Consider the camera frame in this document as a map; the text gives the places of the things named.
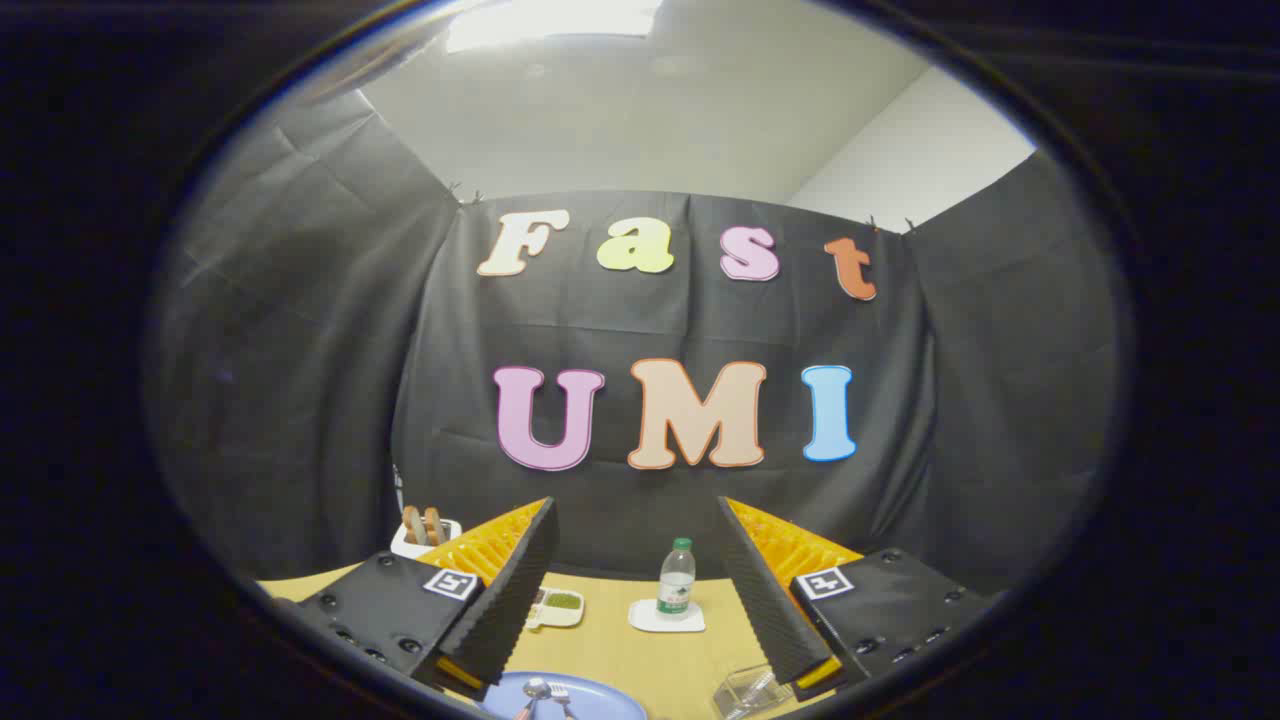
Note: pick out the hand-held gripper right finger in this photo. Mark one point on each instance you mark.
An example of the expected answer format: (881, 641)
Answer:
(760, 590)

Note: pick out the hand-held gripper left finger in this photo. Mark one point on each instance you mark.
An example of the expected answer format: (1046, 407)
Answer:
(520, 580)

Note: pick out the white divided grain dish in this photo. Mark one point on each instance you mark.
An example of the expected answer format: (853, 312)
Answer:
(563, 602)

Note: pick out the clear water bottle green cap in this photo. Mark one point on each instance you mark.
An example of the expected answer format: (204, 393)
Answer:
(677, 585)

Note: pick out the toast slice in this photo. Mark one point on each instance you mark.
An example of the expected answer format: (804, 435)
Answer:
(412, 525)
(434, 525)

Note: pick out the white coaster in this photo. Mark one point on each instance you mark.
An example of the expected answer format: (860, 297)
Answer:
(645, 621)

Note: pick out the white toaster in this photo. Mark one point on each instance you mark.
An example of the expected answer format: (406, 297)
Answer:
(405, 548)

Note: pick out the blue plate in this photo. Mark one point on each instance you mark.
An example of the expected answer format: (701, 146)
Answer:
(605, 700)

